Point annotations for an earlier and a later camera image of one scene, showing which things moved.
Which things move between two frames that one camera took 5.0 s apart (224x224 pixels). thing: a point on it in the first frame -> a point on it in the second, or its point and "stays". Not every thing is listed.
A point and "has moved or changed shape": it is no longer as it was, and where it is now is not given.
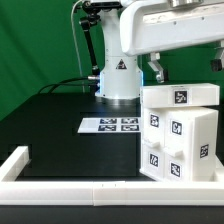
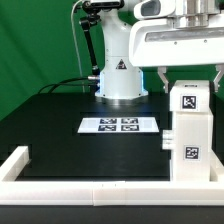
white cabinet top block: x=179 y=95 has moved or changed shape
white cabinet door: x=153 y=142 -> x=167 y=139
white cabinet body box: x=179 y=144 has moved or changed shape
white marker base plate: x=110 y=125 stays
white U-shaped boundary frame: x=103 y=192 stays
